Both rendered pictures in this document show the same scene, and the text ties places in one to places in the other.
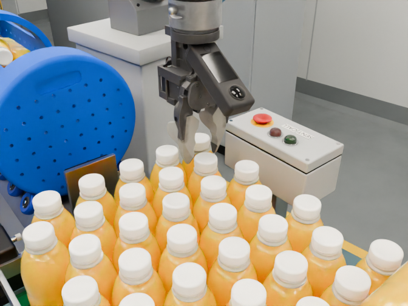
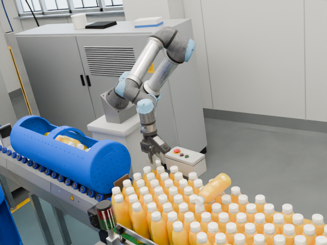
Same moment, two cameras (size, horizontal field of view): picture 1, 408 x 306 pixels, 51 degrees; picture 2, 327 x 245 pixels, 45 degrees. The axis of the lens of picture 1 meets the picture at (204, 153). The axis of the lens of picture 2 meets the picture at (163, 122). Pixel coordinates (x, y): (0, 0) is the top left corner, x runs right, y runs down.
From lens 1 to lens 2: 1.32 m
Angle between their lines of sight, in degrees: 8
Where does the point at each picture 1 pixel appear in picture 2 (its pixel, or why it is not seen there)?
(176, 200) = (154, 181)
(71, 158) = (112, 178)
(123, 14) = (112, 115)
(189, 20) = (148, 130)
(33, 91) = (99, 157)
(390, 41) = (257, 78)
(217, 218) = (167, 183)
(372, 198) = (261, 177)
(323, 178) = (200, 166)
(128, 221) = (142, 189)
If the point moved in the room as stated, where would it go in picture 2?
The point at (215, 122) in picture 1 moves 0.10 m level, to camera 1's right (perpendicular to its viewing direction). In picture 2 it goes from (161, 156) to (180, 152)
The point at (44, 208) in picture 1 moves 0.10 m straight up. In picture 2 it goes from (116, 191) to (112, 173)
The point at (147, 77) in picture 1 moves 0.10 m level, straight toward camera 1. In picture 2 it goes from (128, 141) to (131, 148)
